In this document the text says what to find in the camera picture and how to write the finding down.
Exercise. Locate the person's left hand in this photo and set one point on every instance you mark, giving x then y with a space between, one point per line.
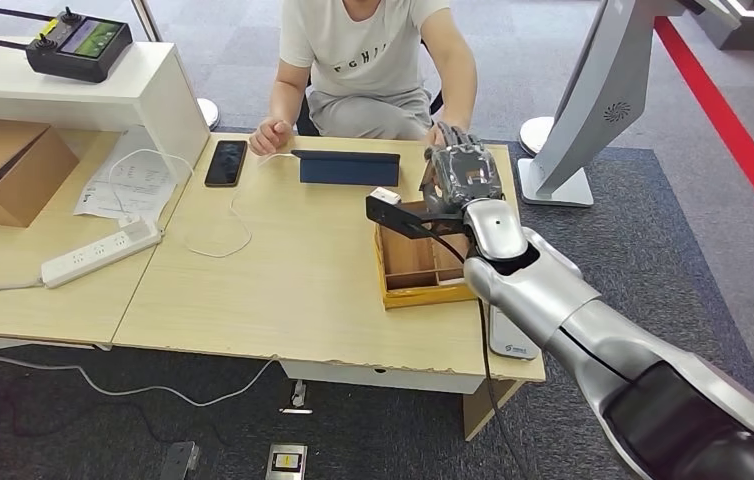
432 136

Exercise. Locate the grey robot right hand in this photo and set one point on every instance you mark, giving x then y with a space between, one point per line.
466 172

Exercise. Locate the person's right hand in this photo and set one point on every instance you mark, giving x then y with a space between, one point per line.
270 136

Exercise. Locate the person's left forearm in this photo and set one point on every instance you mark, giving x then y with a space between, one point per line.
462 102

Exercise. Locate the person's right forearm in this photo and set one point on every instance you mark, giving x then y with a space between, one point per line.
284 99

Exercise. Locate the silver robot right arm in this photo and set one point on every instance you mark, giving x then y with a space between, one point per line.
582 318

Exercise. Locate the person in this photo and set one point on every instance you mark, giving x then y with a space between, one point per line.
364 66

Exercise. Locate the grey card reader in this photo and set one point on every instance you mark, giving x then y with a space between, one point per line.
506 341

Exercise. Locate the black chair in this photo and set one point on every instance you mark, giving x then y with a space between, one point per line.
303 122

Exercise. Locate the black smartphone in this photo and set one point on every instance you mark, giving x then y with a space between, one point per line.
226 164

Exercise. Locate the round white stand base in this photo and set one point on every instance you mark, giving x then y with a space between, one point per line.
210 114
534 136

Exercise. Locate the tablet in dark blue case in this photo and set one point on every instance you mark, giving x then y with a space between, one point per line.
349 171

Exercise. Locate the wooden compartment organizer box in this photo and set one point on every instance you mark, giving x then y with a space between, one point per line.
407 262

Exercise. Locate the white shelf unit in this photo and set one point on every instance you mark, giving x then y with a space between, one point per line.
145 93

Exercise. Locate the printed paper sheet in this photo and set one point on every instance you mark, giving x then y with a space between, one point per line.
138 189

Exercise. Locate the grey kiosk display stand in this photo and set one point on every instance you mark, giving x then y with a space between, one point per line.
599 99

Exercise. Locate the metal stand pole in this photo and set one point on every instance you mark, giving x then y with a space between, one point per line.
146 21

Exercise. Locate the white power strip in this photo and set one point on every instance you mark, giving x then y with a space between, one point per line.
100 254

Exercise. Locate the black remote controller with antennas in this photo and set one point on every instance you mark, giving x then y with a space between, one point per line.
79 50

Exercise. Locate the white floor plug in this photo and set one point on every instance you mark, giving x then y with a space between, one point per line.
297 396

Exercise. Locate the metal floor socket box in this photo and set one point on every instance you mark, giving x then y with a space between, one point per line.
286 462

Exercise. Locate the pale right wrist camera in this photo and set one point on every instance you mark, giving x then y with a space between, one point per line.
385 195

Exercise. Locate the black right wrist camera bracket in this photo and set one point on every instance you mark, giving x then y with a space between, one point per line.
403 222

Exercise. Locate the grey left wrist camera bracket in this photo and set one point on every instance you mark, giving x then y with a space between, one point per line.
179 462

